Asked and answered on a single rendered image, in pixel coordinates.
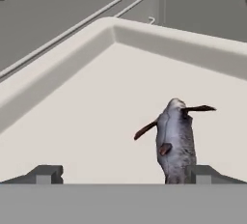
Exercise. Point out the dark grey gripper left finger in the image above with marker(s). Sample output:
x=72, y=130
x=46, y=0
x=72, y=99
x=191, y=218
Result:
x=45, y=173

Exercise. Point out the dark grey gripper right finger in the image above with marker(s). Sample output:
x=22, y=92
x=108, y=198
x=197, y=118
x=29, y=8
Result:
x=205, y=174

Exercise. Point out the grey fish with brown fins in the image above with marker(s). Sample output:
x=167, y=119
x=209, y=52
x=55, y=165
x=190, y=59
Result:
x=175, y=144

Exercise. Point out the pale cream oven tray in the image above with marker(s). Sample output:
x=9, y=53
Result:
x=106, y=112

